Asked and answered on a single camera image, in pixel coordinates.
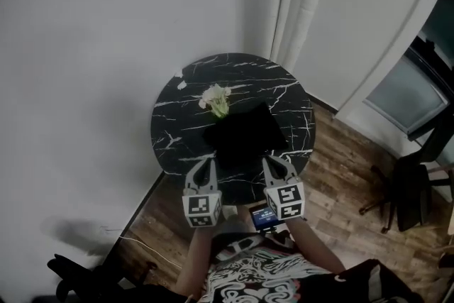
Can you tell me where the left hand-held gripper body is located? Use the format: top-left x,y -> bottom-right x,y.
182,187 -> 224,229

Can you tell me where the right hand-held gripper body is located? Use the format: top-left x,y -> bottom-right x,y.
263,180 -> 306,222

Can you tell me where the black cloth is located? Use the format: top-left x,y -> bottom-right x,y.
201,101 -> 289,172

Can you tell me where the person's right forearm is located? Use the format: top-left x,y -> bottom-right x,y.
283,218 -> 347,275

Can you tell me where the person's left forearm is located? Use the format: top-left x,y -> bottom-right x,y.
175,223 -> 221,299

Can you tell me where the chest-mounted screen device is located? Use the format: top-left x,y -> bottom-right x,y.
248,204 -> 282,231

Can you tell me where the black patterned shirt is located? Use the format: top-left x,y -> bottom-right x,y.
198,230 -> 423,303

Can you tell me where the artificial pink flower bouquet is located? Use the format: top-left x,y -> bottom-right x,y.
197,83 -> 232,119

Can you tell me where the black office chair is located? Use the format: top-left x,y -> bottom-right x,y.
358,152 -> 434,233

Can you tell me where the black seat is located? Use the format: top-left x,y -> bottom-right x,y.
47,253 -> 157,303

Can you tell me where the frosted glass window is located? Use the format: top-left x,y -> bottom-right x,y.
362,55 -> 450,140

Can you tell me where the white floor cable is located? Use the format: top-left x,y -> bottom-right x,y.
119,235 -> 182,268

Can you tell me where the thin white wall pipe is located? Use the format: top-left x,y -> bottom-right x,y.
270,0 -> 302,64

